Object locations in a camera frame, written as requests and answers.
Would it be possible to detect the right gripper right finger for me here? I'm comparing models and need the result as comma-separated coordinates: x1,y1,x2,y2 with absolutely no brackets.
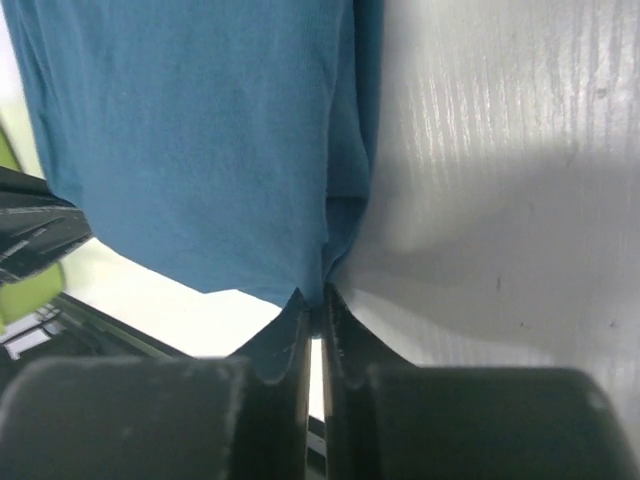
320,284,416,389

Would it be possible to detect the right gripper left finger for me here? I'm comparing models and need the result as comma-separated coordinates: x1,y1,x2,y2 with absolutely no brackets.
229,290,311,385

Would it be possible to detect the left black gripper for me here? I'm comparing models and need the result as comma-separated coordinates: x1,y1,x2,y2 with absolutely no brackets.
1,167,92,284

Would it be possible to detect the dark blue t shirt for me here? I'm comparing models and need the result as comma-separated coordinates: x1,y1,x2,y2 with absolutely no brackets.
2,1,384,306

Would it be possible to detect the lime green plastic basket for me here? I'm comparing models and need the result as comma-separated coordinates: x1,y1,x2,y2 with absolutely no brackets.
1,126,66,334

